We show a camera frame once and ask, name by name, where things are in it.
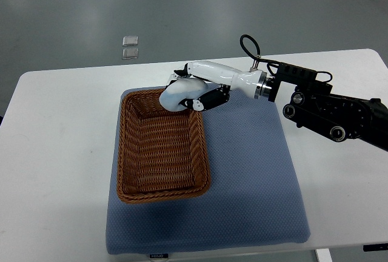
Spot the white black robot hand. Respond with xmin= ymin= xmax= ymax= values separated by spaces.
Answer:
xmin=166 ymin=61 xmax=267 ymax=112

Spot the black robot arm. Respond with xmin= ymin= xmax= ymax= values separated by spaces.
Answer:
xmin=159 ymin=59 xmax=387 ymax=150

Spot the brown wicker basket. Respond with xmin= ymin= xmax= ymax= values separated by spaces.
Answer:
xmin=116 ymin=89 xmax=211 ymax=204

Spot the lower metal floor plate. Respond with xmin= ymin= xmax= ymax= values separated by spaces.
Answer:
xmin=122 ymin=48 xmax=139 ymax=59

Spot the metal floor plate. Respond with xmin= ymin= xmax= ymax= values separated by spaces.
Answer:
xmin=122 ymin=36 xmax=138 ymax=47
xmin=122 ymin=48 xmax=139 ymax=59

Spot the upper metal floor plate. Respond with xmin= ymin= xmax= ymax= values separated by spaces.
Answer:
xmin=122 ymin=36 xmax=138 ymax=47

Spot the blue textured cloth mat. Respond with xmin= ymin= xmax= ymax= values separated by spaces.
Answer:
xmin=106 ymin=90 xmax=310 ymax=255

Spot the white table leg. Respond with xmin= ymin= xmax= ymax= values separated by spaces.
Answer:
xmin=315 ymin=248 xmax=333 ymax=262

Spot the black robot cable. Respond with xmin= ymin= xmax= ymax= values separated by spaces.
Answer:
xmin=239 ymin=34 xmax=333 ymax=82

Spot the black table bracket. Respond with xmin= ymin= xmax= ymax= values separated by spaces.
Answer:
xmin=363 ymin=243 xmax=388 ymax=252

